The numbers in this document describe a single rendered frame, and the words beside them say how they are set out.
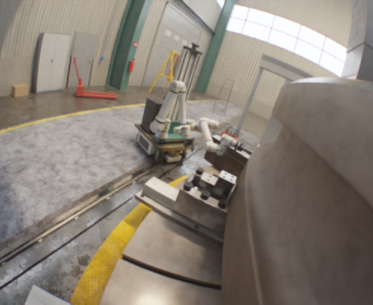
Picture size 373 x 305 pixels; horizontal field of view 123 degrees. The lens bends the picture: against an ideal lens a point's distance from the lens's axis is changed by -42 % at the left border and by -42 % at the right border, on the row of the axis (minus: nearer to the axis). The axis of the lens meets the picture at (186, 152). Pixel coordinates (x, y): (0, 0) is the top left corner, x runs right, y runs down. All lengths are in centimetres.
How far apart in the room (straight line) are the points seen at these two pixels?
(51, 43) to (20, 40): 116
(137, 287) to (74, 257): 65
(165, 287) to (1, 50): 657
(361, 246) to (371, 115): 32
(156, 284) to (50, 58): 616
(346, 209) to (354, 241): 10
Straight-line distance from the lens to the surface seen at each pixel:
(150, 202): 151
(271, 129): 531
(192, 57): 271
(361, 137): 45
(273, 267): 67
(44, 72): 627
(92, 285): 149
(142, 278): 119
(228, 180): 122
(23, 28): 658
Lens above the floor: 142
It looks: 26 degrees down
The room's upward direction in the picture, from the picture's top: 19 degrees clockwise
